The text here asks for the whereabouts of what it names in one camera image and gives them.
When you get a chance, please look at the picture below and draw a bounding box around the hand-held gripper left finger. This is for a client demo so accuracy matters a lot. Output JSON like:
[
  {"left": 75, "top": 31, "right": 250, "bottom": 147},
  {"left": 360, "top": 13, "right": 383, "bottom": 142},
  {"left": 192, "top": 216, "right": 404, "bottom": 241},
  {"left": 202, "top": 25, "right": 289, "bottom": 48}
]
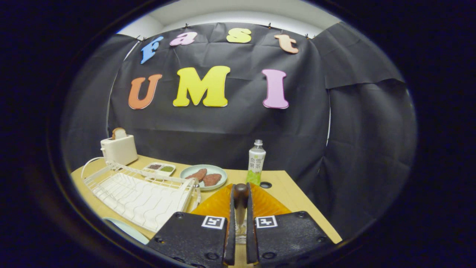
[{"left": 147, "top": 183, "right": 236, "bottom": 268}]

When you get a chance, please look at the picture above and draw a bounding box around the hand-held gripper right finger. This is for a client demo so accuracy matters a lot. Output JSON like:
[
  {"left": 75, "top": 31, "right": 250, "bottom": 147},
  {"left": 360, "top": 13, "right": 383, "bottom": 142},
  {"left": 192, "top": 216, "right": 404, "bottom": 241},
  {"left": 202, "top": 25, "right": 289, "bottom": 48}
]
[{"left": 245, "top": 182, "right": 335, "bottom": 267}]

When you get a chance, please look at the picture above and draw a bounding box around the clear basket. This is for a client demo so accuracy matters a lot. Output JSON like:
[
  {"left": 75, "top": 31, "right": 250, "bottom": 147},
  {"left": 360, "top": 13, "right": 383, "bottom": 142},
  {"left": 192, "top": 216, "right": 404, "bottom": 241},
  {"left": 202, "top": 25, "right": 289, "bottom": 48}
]
[{"left": 235, "top": 220, "right": 247, "bottom": 245}]

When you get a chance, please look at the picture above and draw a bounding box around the brown handled spoon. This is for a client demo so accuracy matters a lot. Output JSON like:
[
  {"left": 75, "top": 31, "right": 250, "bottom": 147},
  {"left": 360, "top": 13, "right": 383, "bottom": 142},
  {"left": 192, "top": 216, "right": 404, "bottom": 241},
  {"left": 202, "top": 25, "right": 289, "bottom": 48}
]
[{"left": 233, "top": 183, "right": 250, "bottom": 227}]

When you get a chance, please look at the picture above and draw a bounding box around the white wire dish rack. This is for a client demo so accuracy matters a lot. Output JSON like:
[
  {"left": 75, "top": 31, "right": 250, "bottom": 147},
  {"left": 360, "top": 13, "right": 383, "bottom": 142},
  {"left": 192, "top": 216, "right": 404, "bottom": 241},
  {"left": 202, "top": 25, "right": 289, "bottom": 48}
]
[{"left": 81, "top": 157, "right": 202, "bottom": 233}]

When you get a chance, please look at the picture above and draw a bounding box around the pale green plate with meat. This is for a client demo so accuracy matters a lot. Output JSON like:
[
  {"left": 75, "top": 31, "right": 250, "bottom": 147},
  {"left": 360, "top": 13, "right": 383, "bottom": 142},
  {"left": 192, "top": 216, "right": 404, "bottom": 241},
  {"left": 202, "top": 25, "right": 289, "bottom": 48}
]
[{"left": 180, "top": 164, "right": 228, "bottom": 191}]

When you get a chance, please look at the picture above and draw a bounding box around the brown meat piece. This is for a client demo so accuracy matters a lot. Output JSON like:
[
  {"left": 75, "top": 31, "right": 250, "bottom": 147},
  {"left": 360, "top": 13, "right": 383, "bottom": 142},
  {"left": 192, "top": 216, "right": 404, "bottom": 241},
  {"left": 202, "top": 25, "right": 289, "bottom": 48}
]
[
  {"left": 203, "top": 173, "right": 222, "bottom": 187},
  {"left": 185, "top": 168, "right": 208, "bottom": 182}
]

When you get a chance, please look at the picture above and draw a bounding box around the white compartment tray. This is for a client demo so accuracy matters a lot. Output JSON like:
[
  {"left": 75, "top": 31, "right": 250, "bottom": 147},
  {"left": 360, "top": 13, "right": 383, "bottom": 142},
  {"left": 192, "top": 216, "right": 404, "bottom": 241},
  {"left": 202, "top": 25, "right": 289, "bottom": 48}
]
[{"left": 143, "top": 162, "right": 176, "bottom": 177}]

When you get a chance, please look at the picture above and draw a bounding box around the green tea bottle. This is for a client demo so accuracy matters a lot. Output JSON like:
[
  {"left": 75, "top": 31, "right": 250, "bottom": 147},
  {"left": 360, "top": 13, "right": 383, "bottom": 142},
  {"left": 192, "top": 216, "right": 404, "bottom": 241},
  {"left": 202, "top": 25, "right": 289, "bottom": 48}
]
[{"left": 245, "top": 140, "right": 267, "bottom": 186}]

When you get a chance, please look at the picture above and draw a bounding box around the white toaster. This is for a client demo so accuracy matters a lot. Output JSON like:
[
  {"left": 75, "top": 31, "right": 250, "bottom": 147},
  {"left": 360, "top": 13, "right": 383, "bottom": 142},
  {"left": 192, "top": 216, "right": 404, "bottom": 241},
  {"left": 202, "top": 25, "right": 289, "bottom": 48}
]
[{"left": 100, "top": 134, "right": 138, "bottom": 166}]

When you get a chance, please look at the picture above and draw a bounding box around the black backdrop cloth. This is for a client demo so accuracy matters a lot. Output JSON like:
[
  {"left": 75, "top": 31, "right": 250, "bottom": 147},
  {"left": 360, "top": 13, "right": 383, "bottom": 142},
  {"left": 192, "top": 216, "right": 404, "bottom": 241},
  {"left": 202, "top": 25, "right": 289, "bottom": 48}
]
[{"left": 61, "top": 22, "right": 417, "bottom": 239}]

